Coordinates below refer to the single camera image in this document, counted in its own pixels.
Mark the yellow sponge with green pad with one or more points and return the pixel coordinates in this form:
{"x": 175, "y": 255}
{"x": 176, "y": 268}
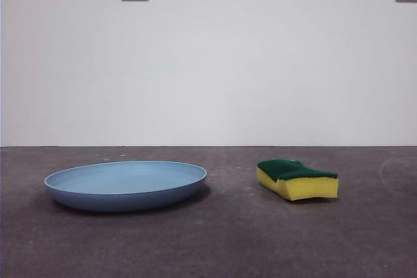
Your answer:
{"x": 306, "y": 188}

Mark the light blue round plate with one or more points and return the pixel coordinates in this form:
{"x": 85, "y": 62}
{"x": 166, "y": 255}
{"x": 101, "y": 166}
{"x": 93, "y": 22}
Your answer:
{"x": 123, "y": 200}

